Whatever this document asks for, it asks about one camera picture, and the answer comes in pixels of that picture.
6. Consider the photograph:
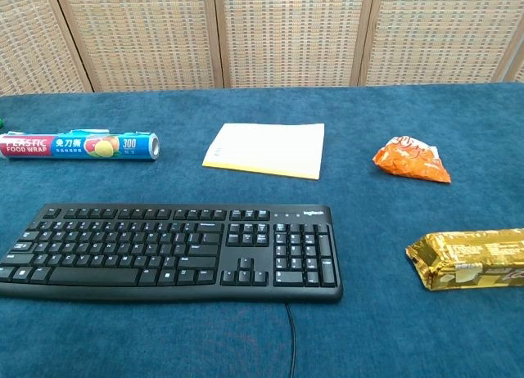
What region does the gold foil snack package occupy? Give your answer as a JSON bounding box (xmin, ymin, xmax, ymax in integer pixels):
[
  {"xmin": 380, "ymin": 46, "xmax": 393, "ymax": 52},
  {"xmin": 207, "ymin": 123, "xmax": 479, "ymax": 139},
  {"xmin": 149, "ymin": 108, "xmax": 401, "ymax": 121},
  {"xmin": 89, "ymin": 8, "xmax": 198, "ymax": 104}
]
[{"xmin": 404, "ymin": 227, "xmax": 524, "ymax": 292}]

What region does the black Logitech keyboard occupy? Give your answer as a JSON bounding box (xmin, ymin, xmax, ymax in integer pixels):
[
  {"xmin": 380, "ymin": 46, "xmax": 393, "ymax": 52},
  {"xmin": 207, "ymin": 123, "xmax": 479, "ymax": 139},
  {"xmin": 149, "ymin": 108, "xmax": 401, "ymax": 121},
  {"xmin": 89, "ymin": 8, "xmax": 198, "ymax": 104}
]
[{"xmin": 0, "ymin": 203, "xmax": 344, "ymax": 304}]

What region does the blue table cloth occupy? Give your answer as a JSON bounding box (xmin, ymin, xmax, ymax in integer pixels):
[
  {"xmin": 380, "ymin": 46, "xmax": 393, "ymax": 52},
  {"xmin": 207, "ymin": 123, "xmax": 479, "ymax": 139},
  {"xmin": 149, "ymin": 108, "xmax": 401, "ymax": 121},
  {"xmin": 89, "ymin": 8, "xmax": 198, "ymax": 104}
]
[{"xmin": 0, "ymin": 82, "xmax": 524, "ymax": 378}]

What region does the white yellow notepad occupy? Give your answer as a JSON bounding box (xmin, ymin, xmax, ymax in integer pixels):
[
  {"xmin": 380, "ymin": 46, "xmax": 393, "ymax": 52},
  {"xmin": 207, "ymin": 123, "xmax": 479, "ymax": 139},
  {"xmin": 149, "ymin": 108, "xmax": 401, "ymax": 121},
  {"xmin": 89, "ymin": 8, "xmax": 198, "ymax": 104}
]
[{"xmin": 201, "ymin": 122, "xmax": 326, "ymax": 182}]

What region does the woven bamboo folding screen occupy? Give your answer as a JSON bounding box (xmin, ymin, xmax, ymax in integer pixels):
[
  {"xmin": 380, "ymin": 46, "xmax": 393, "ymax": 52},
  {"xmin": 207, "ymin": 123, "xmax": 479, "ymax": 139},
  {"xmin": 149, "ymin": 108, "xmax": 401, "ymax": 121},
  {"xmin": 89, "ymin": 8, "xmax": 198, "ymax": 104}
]
[{"xmin": 0, "ymin": 0, "xmax": 524, "ymax": 97}]

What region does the thin dark cable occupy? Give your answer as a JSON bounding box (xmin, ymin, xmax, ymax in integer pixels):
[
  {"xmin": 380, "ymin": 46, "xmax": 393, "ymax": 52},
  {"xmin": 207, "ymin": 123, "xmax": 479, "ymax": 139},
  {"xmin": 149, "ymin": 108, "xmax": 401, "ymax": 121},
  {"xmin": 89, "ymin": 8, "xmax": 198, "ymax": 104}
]
[{"xmin": 283, "ymin": 300, "xmax": 298, "ymax": 378}]

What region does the orange snack bag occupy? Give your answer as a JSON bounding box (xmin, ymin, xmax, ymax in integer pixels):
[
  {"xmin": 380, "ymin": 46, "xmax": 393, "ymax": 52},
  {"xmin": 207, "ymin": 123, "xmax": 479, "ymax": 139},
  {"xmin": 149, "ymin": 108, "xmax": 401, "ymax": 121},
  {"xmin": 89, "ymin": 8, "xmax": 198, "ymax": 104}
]
[{"xmin": 372, "ymin": 135, "xmax": 452, "ymax": 185}]

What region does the plastic food wrap roll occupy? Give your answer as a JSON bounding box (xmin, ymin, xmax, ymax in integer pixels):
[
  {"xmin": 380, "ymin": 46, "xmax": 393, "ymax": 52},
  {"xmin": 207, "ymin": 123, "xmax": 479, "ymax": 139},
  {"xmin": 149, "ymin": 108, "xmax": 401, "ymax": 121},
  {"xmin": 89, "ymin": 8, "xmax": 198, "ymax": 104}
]
[{"xmin": 0, "ymin": 128, "xmax": 160, "ymax": 161}]

